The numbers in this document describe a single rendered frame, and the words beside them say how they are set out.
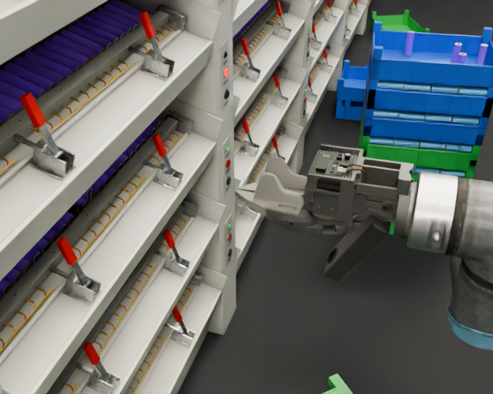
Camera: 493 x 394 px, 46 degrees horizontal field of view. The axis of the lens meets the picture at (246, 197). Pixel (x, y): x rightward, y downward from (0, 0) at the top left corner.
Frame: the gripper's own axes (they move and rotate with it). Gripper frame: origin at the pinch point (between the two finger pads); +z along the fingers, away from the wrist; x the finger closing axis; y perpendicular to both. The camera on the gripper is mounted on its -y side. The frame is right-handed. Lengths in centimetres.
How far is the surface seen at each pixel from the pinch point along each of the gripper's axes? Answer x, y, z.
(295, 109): -100, -39, 18
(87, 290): 13.7, -8.3, 16.9
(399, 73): -80, -15, -12
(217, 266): -30, -42, 18
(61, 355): 21.8, -10.9, 16.0
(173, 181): -13.0, -9.0, 17.0
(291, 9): -100, -8, 20
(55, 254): 10.9, -6.1, 22.8
